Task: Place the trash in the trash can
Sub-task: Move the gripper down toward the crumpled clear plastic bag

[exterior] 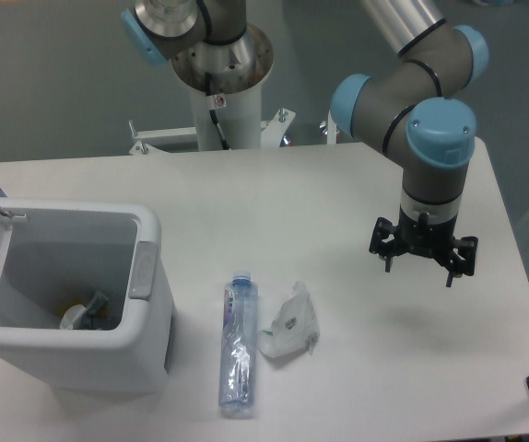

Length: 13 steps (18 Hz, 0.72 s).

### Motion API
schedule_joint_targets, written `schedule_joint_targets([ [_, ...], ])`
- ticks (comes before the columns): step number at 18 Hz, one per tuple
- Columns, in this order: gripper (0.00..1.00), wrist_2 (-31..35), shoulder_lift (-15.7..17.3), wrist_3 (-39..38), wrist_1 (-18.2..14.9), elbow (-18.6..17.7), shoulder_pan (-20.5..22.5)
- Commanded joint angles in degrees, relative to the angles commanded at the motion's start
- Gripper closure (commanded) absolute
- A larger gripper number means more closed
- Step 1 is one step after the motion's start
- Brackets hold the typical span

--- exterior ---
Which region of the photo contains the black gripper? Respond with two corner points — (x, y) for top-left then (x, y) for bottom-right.
(369, 198), (478, 287)

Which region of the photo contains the clear plastic bag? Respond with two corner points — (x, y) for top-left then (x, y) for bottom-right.
(257, 281), (320, 359)

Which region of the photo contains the clear plastic water bottle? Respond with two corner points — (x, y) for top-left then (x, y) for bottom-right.
(218, 271), (258, 418)

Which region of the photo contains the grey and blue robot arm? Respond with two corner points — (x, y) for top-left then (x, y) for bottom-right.
(121, 1), (489, 279)

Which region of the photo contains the trash inside the can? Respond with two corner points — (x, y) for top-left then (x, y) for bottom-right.
(58, 290), (120, 331)

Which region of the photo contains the white plastic trash can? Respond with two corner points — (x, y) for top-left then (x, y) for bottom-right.
(0, 198), (174, 393)

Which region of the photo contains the white pedestal base frame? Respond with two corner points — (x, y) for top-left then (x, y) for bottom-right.
(127, 107), (339, 157)

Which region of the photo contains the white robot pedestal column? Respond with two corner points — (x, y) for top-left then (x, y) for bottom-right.
(189, 86), (262, 151)

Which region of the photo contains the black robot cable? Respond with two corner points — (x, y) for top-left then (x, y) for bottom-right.
(204, 71), (231, 151)

